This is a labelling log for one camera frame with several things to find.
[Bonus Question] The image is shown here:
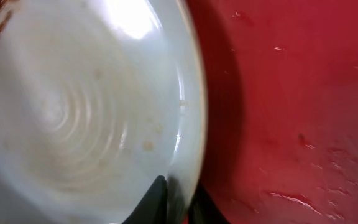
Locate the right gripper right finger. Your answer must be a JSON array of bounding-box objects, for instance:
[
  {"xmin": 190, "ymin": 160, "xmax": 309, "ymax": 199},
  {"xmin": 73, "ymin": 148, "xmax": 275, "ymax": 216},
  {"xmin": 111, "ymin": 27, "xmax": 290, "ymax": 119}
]
[{"xmin": 188, "ymin": 184, "xmax": 229, "ymax": 224}]

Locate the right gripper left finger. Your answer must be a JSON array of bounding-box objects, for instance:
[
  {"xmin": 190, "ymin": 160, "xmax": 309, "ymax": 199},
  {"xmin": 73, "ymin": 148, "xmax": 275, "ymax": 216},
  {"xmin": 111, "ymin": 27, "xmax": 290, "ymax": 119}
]
[{"xmin": 122, "ymin": 175, "xmax": 167, "ymax": 224}]

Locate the white plate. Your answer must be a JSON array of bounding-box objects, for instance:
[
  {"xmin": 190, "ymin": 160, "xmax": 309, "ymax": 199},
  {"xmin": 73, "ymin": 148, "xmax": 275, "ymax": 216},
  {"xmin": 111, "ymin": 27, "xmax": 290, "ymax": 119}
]
[{"xmin": 0, "ymin": 1, "xmax": 207, "ymax": 223}]

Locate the red plastic serving tray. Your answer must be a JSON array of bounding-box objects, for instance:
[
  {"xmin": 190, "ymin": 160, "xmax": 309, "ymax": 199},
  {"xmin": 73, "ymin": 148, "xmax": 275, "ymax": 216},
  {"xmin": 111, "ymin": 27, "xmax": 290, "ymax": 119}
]
[{"xmin": 188, "ymin": 0, "xmax": 358, "ymax": 223}]

